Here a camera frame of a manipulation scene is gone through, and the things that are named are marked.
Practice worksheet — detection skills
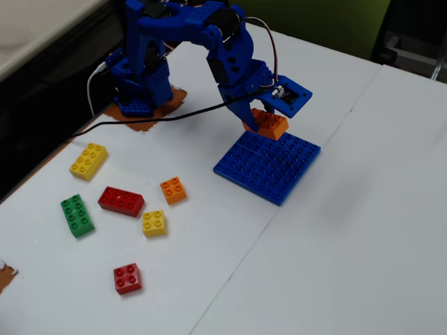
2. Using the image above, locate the white red servo wire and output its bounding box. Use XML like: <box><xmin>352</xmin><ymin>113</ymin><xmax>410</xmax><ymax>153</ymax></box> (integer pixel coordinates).
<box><xmin>242</xmin><ymin>16</ymin><xmax>280</xmax><ymax>90</ymax></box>

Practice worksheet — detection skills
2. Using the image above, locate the orange 2x4 brick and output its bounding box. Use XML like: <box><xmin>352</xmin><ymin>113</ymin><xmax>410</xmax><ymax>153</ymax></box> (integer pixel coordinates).
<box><xmin>243</xmin><ymin>107</ymin><xmax>291</xmax><ymax>142</ymax></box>

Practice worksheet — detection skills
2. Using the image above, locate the white foam board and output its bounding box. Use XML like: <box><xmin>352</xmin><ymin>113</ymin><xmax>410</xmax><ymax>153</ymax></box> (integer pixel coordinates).
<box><xmin>190</xmin><ymin>64</ymin><xmax>447</xmax><ymax>335</ymax></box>
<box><xmin>0</xmin><ymin>13</ymin><xmax>383</xmax><ymax>335</ymax></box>

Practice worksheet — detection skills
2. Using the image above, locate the white power cable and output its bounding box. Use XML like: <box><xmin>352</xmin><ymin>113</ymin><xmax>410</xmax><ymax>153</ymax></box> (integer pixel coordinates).
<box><xmin>86</xmin><ymin>62</ymin><xmax>108</xmax><ymax>118</ymax></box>

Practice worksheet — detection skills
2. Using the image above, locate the black camera cable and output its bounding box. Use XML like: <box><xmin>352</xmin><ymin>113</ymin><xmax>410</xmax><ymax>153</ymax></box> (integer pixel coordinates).
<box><xmin>71</xmin><ymin>89</ymin><xmax>277</xmax><ymax>138</ymax></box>

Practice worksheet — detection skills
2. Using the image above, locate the grey metal chair frame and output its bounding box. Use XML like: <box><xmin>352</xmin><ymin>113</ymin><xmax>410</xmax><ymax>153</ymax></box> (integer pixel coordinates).
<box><xmin>369</xmin><ymin>26</ymin><xmax>447</xmax><ymax>83</ymax></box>

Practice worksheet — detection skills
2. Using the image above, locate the white side table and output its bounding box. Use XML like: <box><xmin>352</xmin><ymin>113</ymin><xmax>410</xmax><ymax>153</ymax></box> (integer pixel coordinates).
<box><xmin>0</xmin><ymin>0</ymin><xmax>116</xmax><ymax>83</ymax></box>

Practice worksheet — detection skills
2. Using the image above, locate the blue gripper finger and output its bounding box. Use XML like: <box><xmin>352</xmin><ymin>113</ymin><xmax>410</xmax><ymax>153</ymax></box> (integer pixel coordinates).
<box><xmin>223</xmin><ymin>97</ymin><xmax>260</xmax><ymax>133</ymax></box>
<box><xmin>258</xmin><ymin>96</ymin><xmax>281</xmax><ymax>115</ymax></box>

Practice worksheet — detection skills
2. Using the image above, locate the red 2x2 brick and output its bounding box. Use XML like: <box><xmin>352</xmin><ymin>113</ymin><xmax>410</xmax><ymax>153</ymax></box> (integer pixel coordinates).
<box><xmin>112</xmin><ymin>262</ymin><xmax>143</xmax><ymax>296</ymax></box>

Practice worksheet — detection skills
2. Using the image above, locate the green chair back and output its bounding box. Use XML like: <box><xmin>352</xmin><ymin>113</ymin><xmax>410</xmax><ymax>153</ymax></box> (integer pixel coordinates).
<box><xmin>237</xmin><ymin>0</ymin><xmax>392</xmax><ymax>60</ymax></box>

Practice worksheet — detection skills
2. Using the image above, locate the green 2x4 brick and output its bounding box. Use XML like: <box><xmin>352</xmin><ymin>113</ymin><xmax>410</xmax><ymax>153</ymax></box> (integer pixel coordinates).
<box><xmin>59</xmin><ymin>193</ymin><xmax>96</xmax><ymax>239</ymax></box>

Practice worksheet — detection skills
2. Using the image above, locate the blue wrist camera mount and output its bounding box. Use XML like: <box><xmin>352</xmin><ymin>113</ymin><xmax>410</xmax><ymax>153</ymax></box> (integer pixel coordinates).
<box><xmin>261</xmin><ymin>75</ymin><xmax>314</xmax><ymax>118</ymax></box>

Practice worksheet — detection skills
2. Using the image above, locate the blue 8x8 baseplate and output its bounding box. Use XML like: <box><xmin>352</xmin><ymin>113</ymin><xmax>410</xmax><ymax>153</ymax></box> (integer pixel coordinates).
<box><xmin>212</xmin><ymin>129</ymin><xmax>322</xmax><ymax>207</ymax></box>

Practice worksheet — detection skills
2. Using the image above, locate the yellow 2x2 brick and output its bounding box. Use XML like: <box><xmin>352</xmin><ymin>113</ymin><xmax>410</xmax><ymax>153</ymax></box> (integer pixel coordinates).
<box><xmin>141</xmin><ymin>209</ymin><xmax>168</xmax><ymax>239</ymax></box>

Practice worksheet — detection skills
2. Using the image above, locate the blue gripper body with motor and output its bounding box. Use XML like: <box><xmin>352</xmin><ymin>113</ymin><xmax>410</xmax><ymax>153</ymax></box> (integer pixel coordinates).
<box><xmin>218</xmin><ymin>61</ymin><xmax>274</xmax><ymax>104</ymax></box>

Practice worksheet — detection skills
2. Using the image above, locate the yellow 2x4 brick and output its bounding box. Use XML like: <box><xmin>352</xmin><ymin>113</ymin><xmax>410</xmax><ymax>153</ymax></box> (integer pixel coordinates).
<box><xmin>68</xmin><ymin>142</ymin><xmax>109</xmax><ymax>182</ymax></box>

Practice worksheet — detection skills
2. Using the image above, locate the orange 2x2 brick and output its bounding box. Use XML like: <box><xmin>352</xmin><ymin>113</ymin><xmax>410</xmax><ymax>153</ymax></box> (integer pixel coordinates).
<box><xmin>159</xmin><ymin>177</ymin><xmax>188</xmax><ymax>206</ymax></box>

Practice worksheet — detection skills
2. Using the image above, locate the red 2x4 brick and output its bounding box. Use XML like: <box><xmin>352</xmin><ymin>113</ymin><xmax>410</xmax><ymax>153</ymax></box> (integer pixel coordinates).
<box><xmin>97</xmin><ymin>186</ymin><xmax>146</xmax><ymax>218</ymax></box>

